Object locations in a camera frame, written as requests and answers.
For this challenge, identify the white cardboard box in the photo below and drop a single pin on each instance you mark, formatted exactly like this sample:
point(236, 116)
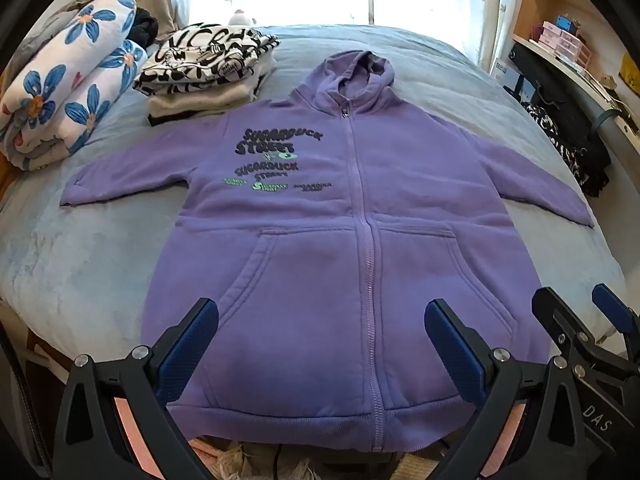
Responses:
point(505, 71)

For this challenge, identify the black white printed folded garment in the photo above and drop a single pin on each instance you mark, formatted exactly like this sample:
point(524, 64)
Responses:
point(200, 55)

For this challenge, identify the small blue box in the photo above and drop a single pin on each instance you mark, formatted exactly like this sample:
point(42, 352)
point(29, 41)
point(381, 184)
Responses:
point(566, 23)

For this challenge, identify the black white patterned garment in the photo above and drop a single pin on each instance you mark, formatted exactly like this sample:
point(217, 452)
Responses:
point(565, 135)

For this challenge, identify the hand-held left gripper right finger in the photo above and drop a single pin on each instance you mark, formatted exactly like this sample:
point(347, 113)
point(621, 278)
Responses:
point(452, 350)

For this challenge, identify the white plush toy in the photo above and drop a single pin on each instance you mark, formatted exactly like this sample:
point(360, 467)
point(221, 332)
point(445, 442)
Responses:
point(241, 19)

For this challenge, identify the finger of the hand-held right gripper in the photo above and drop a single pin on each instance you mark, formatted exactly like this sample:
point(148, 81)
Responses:
point(612, 307)
point(565, 320)

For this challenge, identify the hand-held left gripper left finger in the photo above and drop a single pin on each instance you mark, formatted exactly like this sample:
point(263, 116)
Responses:
point(189, 345)

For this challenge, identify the wooden bookshelf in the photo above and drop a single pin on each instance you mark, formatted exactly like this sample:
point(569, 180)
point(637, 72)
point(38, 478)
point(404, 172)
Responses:
point(555, 5)

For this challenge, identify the black cloth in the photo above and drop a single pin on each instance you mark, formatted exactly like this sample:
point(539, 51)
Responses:
point(142, 27)

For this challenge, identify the white blue floral quilt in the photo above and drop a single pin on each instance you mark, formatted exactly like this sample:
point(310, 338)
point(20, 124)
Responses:
point(75, 60)

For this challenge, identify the yellow paper sheet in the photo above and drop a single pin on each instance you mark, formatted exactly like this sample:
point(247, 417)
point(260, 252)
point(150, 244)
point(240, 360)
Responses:
point(631, 71)

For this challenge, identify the cream folded garment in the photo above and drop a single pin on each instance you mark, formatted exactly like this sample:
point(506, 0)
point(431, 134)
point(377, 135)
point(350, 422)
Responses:
point(200, 105)

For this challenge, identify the pink storage drawers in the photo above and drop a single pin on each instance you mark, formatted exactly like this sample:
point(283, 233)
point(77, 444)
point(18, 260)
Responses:
point(567, 45)

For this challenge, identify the purple zip hoodie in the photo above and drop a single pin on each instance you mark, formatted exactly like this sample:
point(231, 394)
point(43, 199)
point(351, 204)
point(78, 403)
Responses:
point(310, 260)

